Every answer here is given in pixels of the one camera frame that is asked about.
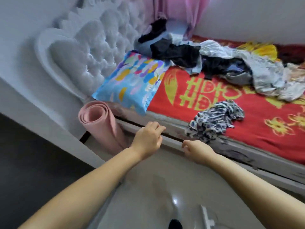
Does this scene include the white tufted headboard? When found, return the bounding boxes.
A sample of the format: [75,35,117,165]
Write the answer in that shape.
[33,0,154,102]

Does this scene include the wide pink curtain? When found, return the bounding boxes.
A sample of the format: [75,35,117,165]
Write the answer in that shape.
[152,0,211,38]

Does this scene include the person's right forearm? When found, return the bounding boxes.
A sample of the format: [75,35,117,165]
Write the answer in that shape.
[207,154,305,229]

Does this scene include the black white patterned garment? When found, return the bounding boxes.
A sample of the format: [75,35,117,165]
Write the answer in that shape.
[184,100,246,143]

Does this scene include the pale blue pillow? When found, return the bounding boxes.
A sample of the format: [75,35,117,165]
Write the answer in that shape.
[133,19,190,58]

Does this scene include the person's left forearm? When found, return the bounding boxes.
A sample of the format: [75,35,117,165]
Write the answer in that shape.
[19,148,141,229]

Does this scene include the person's black shoe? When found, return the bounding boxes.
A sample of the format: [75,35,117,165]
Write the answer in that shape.
[168,218,184,229]

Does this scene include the blue patterned pillow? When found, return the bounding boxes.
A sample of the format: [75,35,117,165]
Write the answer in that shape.
[91,50,171,115]

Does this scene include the grey wardrobe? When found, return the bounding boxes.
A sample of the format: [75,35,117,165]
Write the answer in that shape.
[0,76,106,229]

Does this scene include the pink fabric item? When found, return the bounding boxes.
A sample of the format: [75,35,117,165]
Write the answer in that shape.
[78,101,129,156]

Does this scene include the pile of mixed clothes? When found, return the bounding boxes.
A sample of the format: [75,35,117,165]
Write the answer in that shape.
[137,17,305,103]

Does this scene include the person's right hand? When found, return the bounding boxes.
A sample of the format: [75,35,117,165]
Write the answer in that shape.
[181,139,217,166]

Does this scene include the person's left hand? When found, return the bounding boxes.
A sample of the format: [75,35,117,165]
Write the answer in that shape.
[130,121,167,160]

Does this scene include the red and yellow blanket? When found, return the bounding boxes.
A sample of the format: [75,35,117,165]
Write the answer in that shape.
[110,35,305,196]

